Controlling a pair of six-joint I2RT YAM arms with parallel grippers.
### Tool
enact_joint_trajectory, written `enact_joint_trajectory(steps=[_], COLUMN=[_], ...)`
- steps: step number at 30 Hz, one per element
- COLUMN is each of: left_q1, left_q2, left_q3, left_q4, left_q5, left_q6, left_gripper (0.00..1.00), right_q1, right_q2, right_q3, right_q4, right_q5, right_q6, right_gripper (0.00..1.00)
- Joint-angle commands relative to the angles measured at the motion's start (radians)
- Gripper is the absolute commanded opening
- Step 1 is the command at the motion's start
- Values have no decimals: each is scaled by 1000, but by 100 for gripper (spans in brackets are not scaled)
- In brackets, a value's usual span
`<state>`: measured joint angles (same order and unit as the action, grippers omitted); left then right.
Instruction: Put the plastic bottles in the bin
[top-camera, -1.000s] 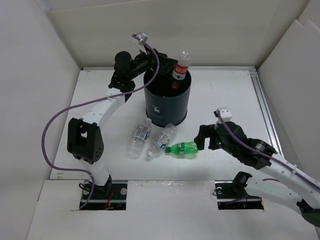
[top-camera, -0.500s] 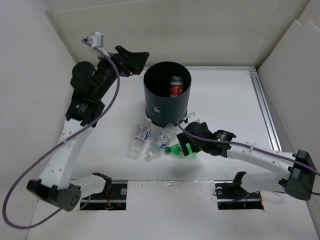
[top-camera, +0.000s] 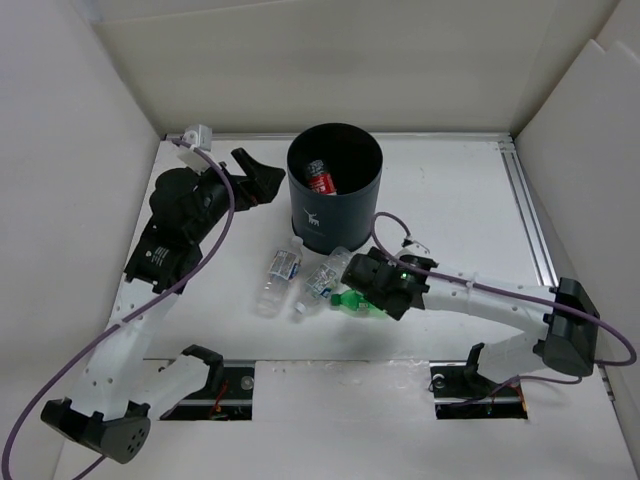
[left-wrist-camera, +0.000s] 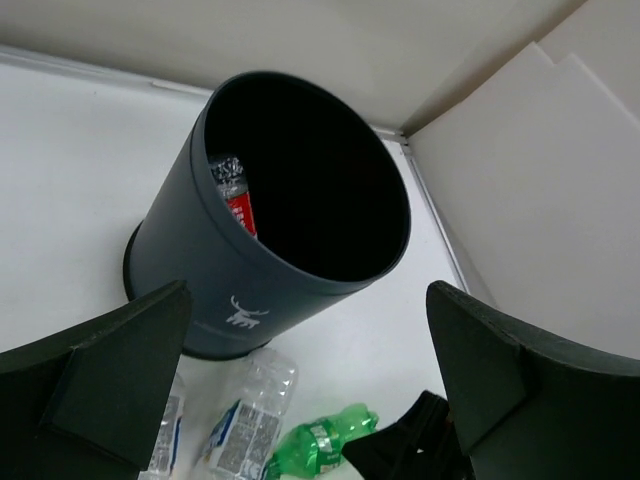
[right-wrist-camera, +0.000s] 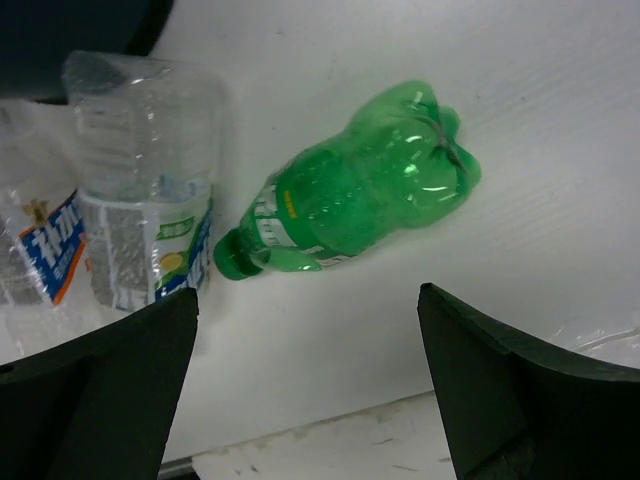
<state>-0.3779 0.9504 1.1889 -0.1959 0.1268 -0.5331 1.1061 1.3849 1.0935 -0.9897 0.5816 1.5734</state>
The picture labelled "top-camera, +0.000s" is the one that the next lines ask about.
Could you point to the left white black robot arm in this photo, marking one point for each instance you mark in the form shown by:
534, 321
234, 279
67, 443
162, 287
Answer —
107, 411

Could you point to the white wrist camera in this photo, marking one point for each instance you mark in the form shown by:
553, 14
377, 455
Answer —
197, 136
414, 248

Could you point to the green plastic bottle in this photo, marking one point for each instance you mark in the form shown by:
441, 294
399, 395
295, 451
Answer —
353, 303

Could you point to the clear bottle orange blue label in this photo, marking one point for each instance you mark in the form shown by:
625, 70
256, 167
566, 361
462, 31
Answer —
282, 271

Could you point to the clear bottle green blue label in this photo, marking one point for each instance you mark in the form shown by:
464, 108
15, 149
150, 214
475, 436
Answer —
321, 283

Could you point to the dark blue cylindrical bin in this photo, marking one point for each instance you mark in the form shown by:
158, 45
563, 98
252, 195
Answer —
354, 162

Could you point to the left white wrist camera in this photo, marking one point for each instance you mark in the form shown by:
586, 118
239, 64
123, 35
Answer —
197, 136

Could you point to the aluminium rail right side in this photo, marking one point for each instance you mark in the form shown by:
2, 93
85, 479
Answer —
541, 258

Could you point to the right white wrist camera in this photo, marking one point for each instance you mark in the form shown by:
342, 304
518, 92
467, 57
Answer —
414, 248

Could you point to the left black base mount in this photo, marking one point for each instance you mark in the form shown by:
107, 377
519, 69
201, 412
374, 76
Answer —
231, 401

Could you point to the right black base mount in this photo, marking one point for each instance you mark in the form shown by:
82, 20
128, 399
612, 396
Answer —
459, 393

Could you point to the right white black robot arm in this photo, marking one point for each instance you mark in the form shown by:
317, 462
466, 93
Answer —
547, 335

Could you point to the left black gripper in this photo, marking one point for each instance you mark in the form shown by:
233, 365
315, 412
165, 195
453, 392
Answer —
261, 184

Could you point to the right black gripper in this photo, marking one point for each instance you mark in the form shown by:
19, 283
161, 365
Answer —
378, 256

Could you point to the clear bottle red label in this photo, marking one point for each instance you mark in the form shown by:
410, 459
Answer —
319, 178

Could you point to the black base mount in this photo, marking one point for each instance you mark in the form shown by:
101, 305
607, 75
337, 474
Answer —
459, 393
231, 401

